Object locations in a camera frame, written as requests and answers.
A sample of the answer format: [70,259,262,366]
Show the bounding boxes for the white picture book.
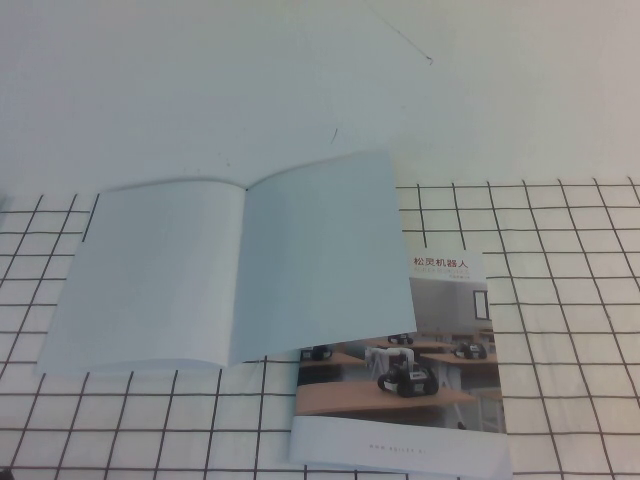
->
[34,147,419,376]

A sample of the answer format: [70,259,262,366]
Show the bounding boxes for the closed brochure with robot cover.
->
[285,249,514,480]

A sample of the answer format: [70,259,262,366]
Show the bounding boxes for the white black-grid tablecloth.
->
[0,174,640,480]

